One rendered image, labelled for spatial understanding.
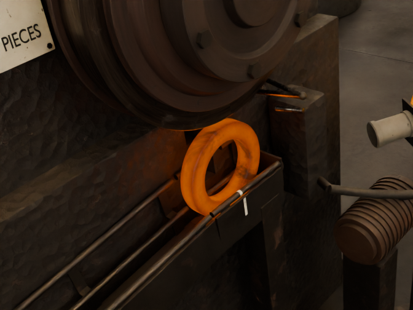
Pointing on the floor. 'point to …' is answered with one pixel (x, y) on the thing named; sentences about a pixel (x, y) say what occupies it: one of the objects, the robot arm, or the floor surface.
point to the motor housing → (373, 245)
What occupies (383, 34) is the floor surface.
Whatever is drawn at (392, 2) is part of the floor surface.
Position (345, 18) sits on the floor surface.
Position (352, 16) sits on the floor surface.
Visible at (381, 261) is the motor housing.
